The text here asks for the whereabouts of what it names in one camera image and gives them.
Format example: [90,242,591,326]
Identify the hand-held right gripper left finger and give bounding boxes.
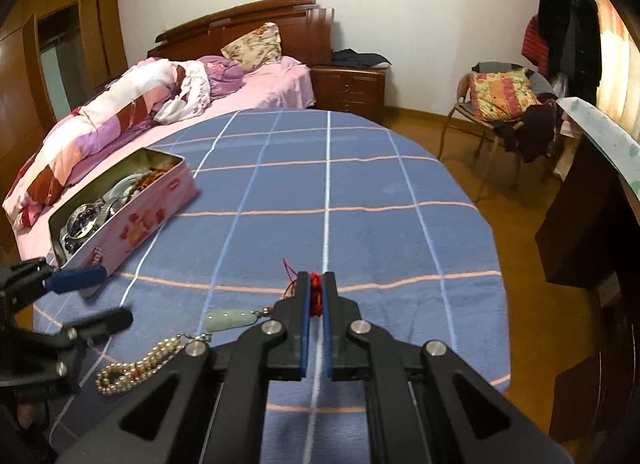
[55,271,311,464]

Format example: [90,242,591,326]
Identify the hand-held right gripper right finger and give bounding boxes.
[321,271,576,464]

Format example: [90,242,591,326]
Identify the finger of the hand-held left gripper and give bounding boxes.
[30,306,135,351]
[0,258,107,319]

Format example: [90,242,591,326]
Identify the pearl bracelet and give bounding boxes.
[95,336,211,397]

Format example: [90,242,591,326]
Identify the jade pendant with red cord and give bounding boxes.
[206,258,325,333]

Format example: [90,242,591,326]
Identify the pink tin box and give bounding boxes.
[47,146,198,285]

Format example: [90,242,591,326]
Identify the brown bead necklace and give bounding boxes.
[134,168,169,188]

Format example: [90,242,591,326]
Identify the pink patchwork quilt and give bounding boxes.
[2,58,211,229]

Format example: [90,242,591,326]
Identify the wooden wardrobe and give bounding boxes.
[0,0,128,205]

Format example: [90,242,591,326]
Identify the white crumpled cloth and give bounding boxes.
[152,62,212,125]

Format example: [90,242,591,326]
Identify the wooden nightstand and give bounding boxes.
[309,65,390,119]

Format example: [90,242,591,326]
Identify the bed with pink sheet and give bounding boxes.
[2,56,316,265]

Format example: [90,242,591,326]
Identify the purple garment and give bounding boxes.
[197,55,247,99]

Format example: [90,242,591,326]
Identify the dark folded clothing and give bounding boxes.
[331,48,392,69]

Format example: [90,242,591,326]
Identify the dark wooden cabinet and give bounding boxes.
[534,134,640,445]

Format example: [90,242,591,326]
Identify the floral pillow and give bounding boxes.
[221,22,282,72]

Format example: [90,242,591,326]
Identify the dark brown clothes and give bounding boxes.
[492,104,563,165]

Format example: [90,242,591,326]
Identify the colourful patterned cushion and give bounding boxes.
[467,68,543,122]

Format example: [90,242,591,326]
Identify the wooden bed headboard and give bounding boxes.
[146,0,335,67]

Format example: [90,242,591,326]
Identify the white green patterned cloth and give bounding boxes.
[556,96,640,199]

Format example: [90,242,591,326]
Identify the red hanging garment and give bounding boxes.
[521,14,551,77]

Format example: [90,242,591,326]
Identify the black hanging coat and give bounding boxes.
[537,0,603,104]

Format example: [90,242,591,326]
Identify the orange curtain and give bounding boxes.
[595,0,640,135]

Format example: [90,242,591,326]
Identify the metal frame chair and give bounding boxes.
[437,62,561,202]

